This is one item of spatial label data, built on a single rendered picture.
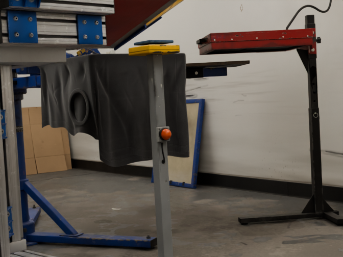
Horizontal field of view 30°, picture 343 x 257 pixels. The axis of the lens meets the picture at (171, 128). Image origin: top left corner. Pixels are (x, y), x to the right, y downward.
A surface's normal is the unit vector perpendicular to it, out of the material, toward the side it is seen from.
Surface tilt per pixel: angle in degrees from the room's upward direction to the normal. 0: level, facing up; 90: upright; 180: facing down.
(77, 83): 90
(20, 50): 90
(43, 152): 78
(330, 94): 90
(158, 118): 90
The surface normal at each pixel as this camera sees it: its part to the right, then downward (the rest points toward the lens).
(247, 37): 0.10, 0.04
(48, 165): 0.54, -0.29
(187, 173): -0.81, -0.13
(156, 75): 0.58, 0.01
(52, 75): -0.81, 0.14
